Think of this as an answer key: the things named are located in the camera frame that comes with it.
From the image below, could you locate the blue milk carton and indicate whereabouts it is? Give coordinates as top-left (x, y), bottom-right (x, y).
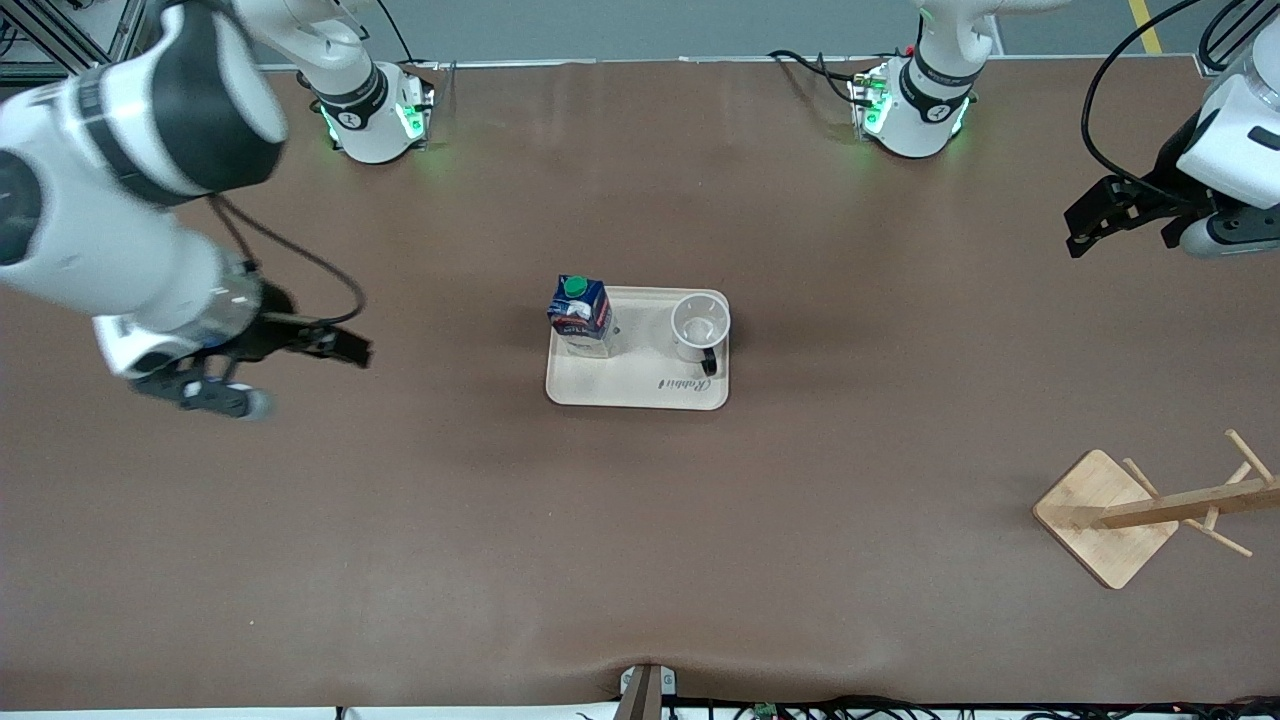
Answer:
top-left (547, 274), bottom-right (614, 359)

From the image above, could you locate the white mug with black handle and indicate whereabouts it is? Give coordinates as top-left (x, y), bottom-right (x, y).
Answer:
top-left (670, 290), bottom-right (732, 377)

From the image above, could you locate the beige rabbit print tray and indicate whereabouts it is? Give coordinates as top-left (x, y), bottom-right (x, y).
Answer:
top-left (545, 285), bottom-right (731, 411)

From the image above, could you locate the wooden mug stand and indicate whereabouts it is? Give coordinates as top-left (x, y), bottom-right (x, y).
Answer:
top-left (1032, 428), bottom-right (1280, 591)

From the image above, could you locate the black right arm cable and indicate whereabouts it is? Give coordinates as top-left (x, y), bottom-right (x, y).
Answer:
top-left (205, 195), bottom-right (367, 327)

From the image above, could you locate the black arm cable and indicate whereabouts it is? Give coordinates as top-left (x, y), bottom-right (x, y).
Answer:
top-left (205, 195), bottom-right (367, 327)
top-left (1080, 0), bottom-right (1206, 183)

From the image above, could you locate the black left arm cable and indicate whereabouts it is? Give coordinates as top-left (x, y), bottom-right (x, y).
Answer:
top-left (1080, 0), bottom-right (1206, 183)

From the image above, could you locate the dark aluminium frame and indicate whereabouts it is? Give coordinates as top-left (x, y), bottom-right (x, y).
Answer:
top-left (0, 0), bottom-right (136, 79)

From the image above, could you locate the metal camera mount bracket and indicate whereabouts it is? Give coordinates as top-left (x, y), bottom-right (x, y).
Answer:
top-left (613, 663), bottom-right (678, 720)

